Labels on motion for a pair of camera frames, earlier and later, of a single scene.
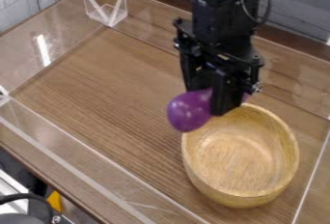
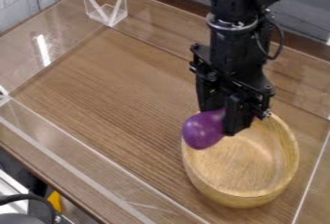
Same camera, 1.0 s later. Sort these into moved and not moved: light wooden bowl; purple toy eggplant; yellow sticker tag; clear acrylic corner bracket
Moved: purple toy eggplant
Not moved: clear acrylic corner bracket; yellow sticker tag; light wooden bowl
